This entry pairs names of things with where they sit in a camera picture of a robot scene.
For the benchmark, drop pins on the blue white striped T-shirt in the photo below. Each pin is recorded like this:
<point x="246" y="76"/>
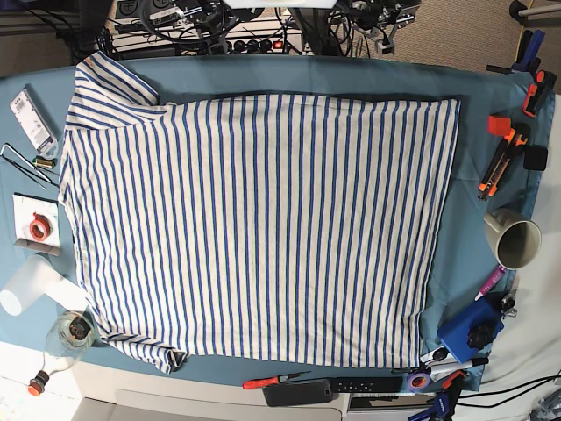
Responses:
<point x="279" y="226"/>

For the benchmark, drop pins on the clear glass bottle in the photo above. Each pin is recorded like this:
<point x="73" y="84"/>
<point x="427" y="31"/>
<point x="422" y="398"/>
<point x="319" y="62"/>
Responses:
<point x="70" y="337"/>

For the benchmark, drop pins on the red handled screwdriver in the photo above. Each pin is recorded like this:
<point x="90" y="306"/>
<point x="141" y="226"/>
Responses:
<point x="265" y="382"/>

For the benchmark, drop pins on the blue black bar clamp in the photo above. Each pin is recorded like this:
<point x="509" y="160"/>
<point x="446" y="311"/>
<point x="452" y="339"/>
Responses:
<point x="443" y="404"/>

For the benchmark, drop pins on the blue plastic box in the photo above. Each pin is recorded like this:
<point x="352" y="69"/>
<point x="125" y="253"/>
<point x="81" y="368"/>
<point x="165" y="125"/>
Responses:
<point x="471" y="330"/>

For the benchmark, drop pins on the orange black clamp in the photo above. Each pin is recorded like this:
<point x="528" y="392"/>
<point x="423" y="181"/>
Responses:
<point x="539" y="90"/>

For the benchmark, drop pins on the pink white pen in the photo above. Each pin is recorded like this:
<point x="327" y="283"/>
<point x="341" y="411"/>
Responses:
<point x="492" y="280"/>

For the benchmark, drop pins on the orange plastic block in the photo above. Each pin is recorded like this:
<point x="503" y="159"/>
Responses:
<point x="499" y="125"/>

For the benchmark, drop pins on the purple tape roll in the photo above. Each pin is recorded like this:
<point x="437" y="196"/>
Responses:
<point x="418" y="381"/>

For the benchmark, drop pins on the gold green battery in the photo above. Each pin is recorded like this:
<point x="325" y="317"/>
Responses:
<point x="40" y="162"/>

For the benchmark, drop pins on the black square block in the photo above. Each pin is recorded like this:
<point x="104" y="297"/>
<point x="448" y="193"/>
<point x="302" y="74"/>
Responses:
<point x="535" y="158"/>

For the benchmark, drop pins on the black power strip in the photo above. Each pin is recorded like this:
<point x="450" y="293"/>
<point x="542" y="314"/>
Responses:
<point x="249" y="46"/>

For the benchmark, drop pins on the red tape roll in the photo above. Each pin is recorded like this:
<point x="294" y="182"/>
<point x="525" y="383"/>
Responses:
<point x="40" y="228"/>

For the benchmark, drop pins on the white barcode blister pack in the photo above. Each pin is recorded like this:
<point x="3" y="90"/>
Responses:
<point x="34" y="125"/>

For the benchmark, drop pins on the orange black utility knife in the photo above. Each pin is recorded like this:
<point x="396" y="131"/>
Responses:
<point x="509" y="147"/>

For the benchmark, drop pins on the metal hex key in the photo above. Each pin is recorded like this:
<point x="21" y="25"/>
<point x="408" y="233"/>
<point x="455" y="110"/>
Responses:
<point x="13" y="157"/>

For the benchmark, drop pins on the black smartphone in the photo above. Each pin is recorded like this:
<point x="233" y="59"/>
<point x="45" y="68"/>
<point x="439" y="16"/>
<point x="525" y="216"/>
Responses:
<point x="298" y="393"/>

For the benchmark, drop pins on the grey ceramic mug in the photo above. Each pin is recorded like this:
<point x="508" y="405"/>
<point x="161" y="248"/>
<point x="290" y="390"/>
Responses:
<point x="514" y="240"/>

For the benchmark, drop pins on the black remote control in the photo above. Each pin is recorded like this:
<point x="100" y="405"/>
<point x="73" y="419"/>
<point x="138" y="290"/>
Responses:
<point x="372" y="385"/>

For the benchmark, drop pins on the black marker pen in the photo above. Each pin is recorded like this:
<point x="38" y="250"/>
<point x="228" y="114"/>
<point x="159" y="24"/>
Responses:
<point x="438" y="372"/>

